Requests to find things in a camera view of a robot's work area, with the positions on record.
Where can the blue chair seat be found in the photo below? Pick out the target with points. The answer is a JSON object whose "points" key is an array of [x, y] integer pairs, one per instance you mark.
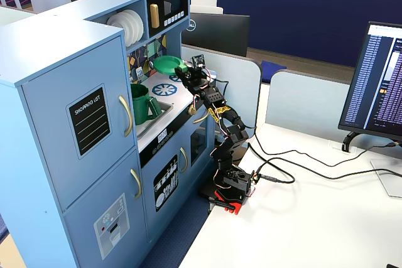
{"points": [[271, 70]]}

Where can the green plastic pitcher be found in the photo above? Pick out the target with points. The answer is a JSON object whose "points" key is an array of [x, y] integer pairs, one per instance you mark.
{"points": [[141, 108]]}

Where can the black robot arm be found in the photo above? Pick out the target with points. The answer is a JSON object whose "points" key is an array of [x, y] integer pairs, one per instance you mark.
{"points": [[232, 136]]}

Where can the blue toy kitchen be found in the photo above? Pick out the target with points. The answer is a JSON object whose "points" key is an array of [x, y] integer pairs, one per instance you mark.
{"points": [[63, 92]]}

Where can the lit computer monitor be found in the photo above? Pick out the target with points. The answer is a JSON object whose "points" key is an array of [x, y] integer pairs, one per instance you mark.
{"points": [[373, 79]]}

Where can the gold stove knob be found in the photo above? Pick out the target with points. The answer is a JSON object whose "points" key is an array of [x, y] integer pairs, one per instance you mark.
{"points": [[192, 110]]}

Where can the grey desk divider panel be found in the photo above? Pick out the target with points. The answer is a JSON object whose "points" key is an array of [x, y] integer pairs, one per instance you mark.
{"points": [[304, 101], [238, 92]]}

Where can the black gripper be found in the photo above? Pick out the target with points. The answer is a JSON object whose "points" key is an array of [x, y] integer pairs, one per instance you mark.
{"points": [[186, 76]]}

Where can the black dell monitor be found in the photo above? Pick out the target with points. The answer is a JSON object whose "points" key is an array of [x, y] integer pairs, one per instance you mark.
{"points": [[216, 34]]}

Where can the red arm base clamp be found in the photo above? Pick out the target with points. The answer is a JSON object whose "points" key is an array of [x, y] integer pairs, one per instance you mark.
{"points": [[230, 200]]}

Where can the hanging toy ladle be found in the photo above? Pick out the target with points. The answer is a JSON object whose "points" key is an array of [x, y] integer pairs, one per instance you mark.
{"points": [[151, 61]]}

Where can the clear monitor stand base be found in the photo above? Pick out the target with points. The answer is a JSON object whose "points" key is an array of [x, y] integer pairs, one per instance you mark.
{"points": [[387, 177]]}

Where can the small gripper camera board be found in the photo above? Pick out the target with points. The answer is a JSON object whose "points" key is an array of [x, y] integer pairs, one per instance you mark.
{"points": [[198, 61]]}

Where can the white toy plate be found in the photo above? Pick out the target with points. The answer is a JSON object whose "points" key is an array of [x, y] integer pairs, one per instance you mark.
{"points": [[114, 20], [140, 24], [128, 28], [134, 26]]}

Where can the green plastic plate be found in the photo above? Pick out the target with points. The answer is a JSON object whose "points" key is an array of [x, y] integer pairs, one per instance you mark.
{"points": [[166, 64]]}

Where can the hanging white toy spatula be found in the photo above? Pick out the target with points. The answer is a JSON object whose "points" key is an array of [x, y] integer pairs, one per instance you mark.
{"points": [[138, 73]]}

